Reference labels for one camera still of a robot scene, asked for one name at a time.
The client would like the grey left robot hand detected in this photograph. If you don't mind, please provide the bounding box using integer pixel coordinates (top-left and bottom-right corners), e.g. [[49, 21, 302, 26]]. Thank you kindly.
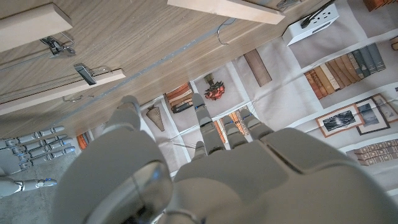
[[51, 92, 398, 224]]

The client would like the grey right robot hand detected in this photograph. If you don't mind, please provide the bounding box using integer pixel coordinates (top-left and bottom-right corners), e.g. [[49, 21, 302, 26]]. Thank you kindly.
[[0, 125, 77, 197]]

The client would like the wooden clip hanger, blue clip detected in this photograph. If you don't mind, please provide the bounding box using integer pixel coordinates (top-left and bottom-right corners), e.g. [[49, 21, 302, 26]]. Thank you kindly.
[[0, 63, 127, 116]]

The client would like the printed bookshelf backdrop cloth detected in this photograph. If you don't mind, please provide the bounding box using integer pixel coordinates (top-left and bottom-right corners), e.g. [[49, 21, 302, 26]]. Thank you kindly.
[[76, 0, 398, 200]]

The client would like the wooden clip hanger, twisted rod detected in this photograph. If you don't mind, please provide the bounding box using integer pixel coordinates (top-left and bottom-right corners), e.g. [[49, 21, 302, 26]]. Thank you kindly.
[[0, 2, 77, 57]]

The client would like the white power strip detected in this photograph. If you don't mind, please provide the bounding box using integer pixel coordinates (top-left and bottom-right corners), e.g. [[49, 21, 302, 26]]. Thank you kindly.
[[282, 2, 340, 47]]

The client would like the wooden clip hanger, thin wire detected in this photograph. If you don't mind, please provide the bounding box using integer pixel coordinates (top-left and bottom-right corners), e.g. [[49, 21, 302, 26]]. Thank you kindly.
[[167, 0, 301, 47]]

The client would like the black power strip cable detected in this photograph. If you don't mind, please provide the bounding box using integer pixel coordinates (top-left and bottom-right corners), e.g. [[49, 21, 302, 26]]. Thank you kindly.
[[300, 0, 336, 29]]

